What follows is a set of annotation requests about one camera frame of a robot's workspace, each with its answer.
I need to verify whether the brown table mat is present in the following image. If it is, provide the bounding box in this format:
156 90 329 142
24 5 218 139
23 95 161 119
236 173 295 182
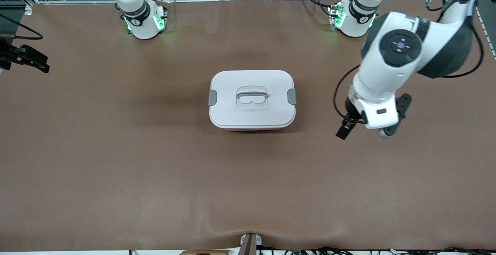
0 0 496 252

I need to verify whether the aluminium table rail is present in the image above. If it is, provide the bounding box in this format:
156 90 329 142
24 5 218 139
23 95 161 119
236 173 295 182
35 0 465 4

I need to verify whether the table edge clamp bracket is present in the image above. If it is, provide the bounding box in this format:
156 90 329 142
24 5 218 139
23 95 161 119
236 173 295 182
239 233 263 255

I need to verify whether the grey lid handle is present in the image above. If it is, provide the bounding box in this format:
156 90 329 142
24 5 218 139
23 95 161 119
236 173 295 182
237 86 269 100

